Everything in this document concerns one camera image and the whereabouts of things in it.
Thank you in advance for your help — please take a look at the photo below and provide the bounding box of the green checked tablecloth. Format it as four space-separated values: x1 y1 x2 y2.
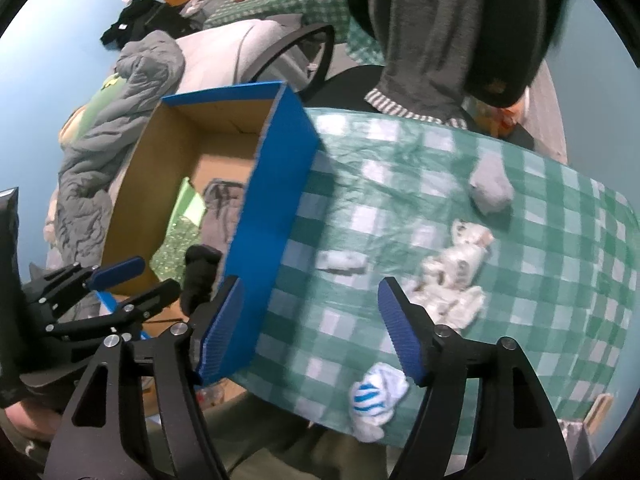
220 107 638 448
202 0 386 66

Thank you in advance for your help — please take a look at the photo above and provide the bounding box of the white patterned sock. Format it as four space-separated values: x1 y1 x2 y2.
407 255 486 332
450 219 495 261

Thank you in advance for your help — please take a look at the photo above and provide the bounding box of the black sock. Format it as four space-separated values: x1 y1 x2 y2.
180 244 223 316

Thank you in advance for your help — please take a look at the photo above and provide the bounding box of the orange plastic bag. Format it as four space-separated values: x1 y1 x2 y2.
475 95 531 141

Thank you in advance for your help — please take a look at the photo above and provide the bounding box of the white blue striped sock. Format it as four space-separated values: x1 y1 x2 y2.
349 362 411 443

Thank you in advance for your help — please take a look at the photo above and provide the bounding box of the grey blanket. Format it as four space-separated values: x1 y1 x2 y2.
47 30 186 271

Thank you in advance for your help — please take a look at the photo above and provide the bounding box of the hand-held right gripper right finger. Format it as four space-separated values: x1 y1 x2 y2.
378 277 571 480

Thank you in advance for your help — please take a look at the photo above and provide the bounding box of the blue cardboard box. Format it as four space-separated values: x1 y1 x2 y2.
100 81 321 386

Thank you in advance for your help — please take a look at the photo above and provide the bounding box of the black office chair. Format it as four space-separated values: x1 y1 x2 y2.
250 0 548 126

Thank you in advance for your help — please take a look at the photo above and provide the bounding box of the grey clothes pile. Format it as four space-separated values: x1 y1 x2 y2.
180 0 226 18

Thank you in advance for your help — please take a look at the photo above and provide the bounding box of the light grey bed sheet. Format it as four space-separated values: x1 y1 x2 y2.
175 19 311 106

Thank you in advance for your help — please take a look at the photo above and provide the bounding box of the light green cloth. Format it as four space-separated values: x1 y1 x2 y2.
172 177 207 226

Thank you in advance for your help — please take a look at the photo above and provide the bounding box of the black bag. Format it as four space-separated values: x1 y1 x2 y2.
100 0 193 48

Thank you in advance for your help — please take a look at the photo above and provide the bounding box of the green sequin cloth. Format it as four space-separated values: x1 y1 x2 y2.
150 217 203 286

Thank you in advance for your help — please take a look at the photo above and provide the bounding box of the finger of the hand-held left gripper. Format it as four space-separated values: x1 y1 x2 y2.
45 280 182 339
27 257 146 313

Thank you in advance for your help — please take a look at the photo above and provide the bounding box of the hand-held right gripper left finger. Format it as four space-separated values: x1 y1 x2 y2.
45 276 246 480

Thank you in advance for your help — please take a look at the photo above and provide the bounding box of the person's left forearm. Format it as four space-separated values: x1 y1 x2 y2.
0 392 66 448

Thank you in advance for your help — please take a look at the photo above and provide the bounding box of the grey sock ball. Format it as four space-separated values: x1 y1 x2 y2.
468 156 516 216

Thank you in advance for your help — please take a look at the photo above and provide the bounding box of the grey-brown sock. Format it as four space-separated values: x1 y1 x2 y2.
197 178 248 256

